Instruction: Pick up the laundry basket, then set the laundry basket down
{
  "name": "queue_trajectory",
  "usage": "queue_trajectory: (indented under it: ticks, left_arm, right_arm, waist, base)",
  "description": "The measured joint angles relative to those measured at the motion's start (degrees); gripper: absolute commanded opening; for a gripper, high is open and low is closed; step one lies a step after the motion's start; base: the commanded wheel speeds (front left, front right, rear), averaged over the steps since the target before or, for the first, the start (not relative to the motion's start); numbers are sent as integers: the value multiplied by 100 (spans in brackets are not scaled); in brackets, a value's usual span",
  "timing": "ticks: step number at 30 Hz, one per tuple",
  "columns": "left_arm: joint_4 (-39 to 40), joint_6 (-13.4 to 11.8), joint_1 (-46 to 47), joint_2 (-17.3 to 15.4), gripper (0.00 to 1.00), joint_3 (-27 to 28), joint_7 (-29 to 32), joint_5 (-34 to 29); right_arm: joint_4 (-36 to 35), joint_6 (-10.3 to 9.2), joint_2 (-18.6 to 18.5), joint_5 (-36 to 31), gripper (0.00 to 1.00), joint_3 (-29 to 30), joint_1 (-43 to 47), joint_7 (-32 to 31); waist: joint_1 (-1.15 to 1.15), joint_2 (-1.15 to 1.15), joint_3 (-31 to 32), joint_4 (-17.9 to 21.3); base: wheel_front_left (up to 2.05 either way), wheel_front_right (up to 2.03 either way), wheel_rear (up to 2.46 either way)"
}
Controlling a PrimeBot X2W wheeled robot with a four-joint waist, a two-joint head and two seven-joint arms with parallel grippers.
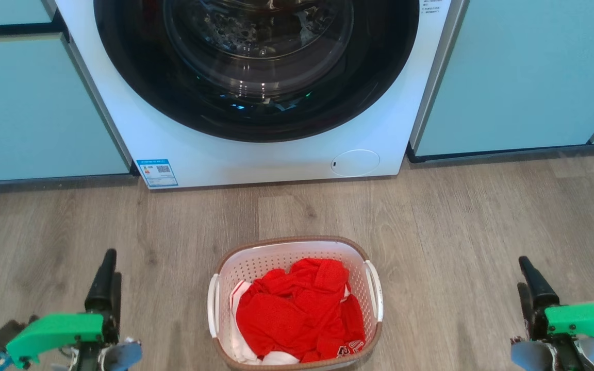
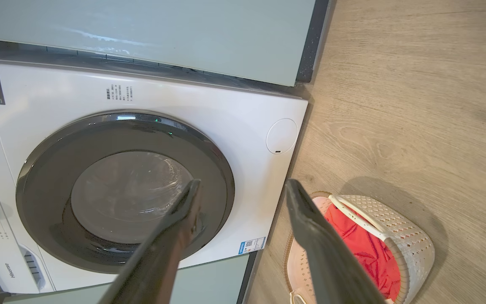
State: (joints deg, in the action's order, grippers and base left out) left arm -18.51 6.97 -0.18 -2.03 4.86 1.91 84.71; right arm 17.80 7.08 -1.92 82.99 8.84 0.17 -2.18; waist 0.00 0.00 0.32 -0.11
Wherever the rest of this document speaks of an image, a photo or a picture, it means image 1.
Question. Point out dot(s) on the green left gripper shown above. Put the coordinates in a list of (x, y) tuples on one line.
[(54, 330)]

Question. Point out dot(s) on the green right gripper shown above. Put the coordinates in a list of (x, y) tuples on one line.
[(586, 319)]

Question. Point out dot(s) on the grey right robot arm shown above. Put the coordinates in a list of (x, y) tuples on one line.
[(531, 356)]

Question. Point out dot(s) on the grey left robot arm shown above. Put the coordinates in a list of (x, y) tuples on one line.
[(121, 355)]

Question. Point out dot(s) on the white plastic laundry basket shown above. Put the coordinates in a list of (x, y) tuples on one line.
[(276, 257)]

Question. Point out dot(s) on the blue energy label sticker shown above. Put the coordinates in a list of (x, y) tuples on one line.
[(158, 173)]

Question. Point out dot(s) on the white garment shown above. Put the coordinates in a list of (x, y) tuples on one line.
[(240, 350)]

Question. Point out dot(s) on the red mesh jersey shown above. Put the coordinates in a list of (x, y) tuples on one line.
[(297, 309)]

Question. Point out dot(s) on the large pale teal cabinet door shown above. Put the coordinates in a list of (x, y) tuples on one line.
[(29, 108)]

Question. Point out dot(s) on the white front-load washing machine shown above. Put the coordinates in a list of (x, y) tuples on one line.
[(276, 159)]

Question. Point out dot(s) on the round black washer door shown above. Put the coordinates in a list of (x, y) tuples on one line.
[(137, 82)]

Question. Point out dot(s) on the round white filter cover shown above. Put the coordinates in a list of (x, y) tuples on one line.
[(355, 163)]

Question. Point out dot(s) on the wide pale teal cabinet door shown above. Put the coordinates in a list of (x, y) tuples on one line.
[(518, 72)]

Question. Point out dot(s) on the small pale teal cabinet door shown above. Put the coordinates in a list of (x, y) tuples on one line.
[(3, 11)]

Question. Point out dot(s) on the printed text label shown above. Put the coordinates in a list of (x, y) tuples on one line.
[(431, 7)]

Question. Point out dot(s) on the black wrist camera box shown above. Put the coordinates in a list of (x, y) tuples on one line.
[(5, 335)]

